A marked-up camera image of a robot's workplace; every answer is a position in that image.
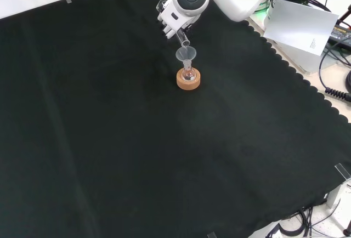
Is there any pale grey box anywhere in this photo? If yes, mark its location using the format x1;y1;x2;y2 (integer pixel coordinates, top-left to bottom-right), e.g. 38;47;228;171
274;39;322;75

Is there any white metal bracket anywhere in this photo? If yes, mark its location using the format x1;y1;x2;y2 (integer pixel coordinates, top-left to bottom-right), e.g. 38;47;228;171
325;179;351;209

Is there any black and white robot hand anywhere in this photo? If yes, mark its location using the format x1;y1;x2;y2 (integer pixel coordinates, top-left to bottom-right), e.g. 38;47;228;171
158;0;199;41

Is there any cork ring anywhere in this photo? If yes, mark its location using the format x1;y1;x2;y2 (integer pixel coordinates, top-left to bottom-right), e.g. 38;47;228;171
176;67;202;91

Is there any clear plastic funnel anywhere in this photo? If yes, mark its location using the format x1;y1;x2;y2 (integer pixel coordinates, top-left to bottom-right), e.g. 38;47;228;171
175;46;197;67

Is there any black power adapter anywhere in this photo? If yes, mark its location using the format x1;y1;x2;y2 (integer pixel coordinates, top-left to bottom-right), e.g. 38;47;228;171
327;20;351;50

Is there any black floor cable bundle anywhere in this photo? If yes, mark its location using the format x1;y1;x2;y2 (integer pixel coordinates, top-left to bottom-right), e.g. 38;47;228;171
265;205;351;238

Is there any glass round-bottom flask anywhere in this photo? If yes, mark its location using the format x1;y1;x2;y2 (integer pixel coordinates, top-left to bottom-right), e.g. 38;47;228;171
180;59;196;82

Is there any black bench cloth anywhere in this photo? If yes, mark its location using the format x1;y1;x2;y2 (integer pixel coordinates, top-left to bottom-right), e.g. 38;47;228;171
0;0;351;238

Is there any black coiled cable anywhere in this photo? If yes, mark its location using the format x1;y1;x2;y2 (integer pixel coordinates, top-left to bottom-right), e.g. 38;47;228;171
318;48;351;103

